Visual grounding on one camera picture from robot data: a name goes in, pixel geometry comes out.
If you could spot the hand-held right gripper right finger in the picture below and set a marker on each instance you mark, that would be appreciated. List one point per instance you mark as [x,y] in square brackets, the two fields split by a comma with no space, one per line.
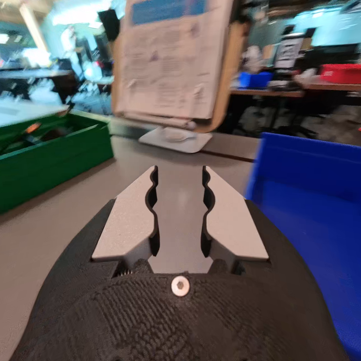
[234,225]

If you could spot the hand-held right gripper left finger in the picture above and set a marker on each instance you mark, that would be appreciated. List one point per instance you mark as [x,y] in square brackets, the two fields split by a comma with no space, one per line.
[127,225]

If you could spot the blue plastic bin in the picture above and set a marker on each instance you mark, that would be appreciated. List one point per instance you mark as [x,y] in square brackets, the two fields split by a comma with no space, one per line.
[310,225]

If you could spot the green plastic bin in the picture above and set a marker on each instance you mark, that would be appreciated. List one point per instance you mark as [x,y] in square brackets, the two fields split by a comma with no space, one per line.
[56,169]

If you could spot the white stand base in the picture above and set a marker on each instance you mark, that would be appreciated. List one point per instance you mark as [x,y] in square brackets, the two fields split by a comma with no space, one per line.
[180,145]

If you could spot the small blue bin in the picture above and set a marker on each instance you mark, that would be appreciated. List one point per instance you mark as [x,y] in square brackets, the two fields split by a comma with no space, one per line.
[256,80]

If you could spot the tan board with instruction sheets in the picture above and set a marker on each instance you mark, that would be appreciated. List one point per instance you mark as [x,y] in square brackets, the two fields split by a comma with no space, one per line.
[169,70]

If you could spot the black and white tag board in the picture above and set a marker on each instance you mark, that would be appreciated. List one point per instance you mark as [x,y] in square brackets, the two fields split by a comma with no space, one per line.
[287,53]

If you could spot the red plastic bin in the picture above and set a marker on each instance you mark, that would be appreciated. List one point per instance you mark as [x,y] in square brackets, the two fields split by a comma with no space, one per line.
[341,73]

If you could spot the black panel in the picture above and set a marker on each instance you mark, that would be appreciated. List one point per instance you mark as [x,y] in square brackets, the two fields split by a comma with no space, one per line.
[108,25]

